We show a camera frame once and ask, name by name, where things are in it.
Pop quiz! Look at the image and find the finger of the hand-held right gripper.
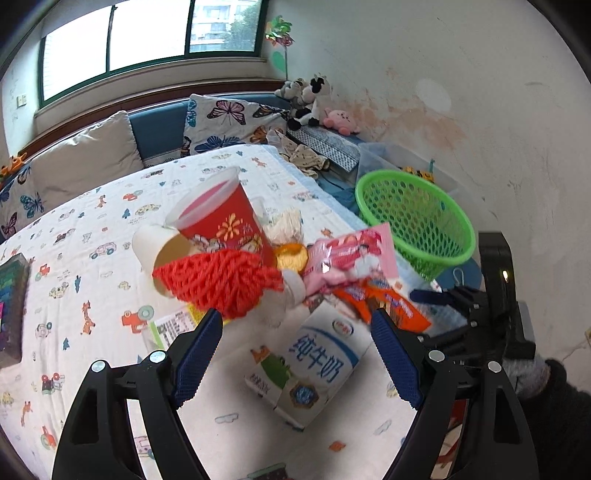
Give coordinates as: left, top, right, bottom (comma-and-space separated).
409, 285, 485, 324
416, 324, 491, 365

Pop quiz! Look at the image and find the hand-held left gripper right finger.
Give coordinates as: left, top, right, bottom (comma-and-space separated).
370, 308, 541, 480

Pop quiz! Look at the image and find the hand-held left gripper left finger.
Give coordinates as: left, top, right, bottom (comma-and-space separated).
51, 308, 223, 480

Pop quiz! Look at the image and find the orange snack packet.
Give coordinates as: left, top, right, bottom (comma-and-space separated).
332, 277, 432, 333

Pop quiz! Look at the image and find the green plastic basket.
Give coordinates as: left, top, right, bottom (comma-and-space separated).
355, 170, 476, 282

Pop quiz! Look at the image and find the red foam fruit net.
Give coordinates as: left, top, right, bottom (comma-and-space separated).
151, 249, 286, 320

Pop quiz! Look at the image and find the white blue milk carton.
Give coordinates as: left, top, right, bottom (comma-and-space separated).
244, 305, 372, 432

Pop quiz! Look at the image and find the pink snack packet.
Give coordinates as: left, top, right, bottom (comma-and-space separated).
302, 222, 400, 296

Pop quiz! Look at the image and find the white paper cup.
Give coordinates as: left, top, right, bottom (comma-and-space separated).
131, 224, 195, 296

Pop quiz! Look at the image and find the red paper cup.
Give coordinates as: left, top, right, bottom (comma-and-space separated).
164, 167, 280, 268

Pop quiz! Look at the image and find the white tissue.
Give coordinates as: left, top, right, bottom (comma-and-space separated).
267, 209, 303, 244

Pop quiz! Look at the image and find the person's right forearm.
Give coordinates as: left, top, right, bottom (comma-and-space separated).
502, 356, 591, 407

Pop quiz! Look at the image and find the printed paper slip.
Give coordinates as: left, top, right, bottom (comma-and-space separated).
154, 310, 199, 347

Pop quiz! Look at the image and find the yellow toy vehicle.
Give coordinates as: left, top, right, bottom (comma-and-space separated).
402, 159, 439, 183

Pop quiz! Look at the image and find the white cartoon printed blanket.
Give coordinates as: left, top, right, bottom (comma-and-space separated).
0, 144, 462, 480

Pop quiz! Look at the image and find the clear plastic storage box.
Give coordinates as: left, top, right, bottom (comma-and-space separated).
355, 141, 460, 195

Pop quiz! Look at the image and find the black white patterned cushion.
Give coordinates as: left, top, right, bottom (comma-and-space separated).
286, 124, 361, 172

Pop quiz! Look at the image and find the beige patterned cloth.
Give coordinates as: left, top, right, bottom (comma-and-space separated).
274, 129, 331, 178

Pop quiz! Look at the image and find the dark colourful box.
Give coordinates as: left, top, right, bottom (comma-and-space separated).
0, 256, 31, 370

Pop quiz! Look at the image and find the pink plush toy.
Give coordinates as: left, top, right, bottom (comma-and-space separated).
322, 107, 361, 136

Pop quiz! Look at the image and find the black white cow plush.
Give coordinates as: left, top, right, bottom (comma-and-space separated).
288, 73, 329, 130

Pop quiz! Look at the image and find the beige pillow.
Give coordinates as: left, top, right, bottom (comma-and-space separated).
30, 110, 144, 208

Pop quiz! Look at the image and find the blue padded backrest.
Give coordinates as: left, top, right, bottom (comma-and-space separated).
127, 92, 291, 162

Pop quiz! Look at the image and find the small butterfly print pillow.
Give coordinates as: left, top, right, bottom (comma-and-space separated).
0, 161, 47, 245

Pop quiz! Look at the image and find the large butterfly print pillow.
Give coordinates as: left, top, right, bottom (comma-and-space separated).
182, 93, 289, 158

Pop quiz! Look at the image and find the grey plush toy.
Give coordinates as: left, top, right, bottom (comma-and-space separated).
276, 78, 310, 100

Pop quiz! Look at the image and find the orange plush toy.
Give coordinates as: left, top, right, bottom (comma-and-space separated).
0, 154, 26, 178

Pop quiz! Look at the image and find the colourful pinwheel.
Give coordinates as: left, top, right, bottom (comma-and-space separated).
264, 15, 296, 79

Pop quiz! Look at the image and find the green framed window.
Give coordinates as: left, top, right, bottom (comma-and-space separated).
37, 0, 271, 104

